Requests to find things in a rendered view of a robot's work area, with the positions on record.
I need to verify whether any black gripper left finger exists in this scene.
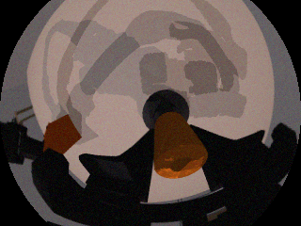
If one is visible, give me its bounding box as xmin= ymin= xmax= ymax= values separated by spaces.
xmin=79 ymin=128 xmax=154 ymax=202

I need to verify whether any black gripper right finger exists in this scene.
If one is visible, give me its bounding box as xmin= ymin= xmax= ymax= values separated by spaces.
xmin=189 ymin=124 xmax=264 ymax=192

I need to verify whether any orange knob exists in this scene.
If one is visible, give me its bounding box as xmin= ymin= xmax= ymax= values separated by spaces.
xmin=154 ymin=112 xmax=208 ymax=178

